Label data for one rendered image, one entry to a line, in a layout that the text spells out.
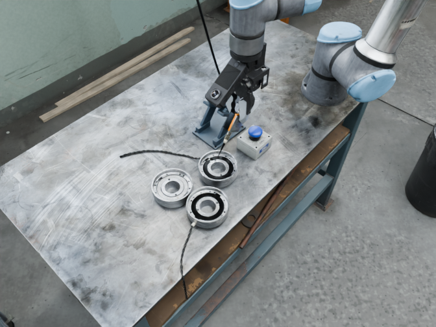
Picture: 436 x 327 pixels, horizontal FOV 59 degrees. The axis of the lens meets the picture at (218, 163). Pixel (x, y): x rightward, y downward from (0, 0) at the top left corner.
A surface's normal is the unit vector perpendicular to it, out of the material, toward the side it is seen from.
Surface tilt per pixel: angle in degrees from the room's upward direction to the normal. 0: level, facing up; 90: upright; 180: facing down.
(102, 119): 0
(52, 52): 90
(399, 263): 0
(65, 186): 0
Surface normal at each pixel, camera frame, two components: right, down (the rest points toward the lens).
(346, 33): -0.05, -0.73
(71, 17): 0.74, 0.52
